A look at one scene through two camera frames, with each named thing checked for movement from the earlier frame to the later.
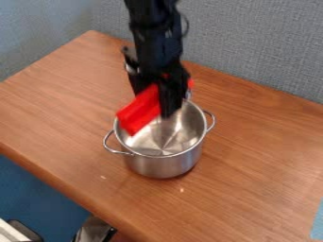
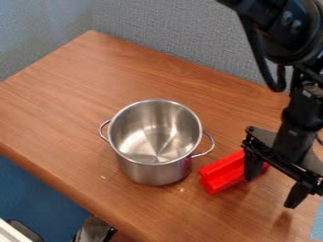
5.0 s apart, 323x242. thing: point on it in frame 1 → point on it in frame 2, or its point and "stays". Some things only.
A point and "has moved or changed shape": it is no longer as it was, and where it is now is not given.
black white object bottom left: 15,232 stays
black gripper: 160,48 → 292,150
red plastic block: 144,108 → 226,172
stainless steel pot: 166,148 has moved or changed shape
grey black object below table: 96,231 stays
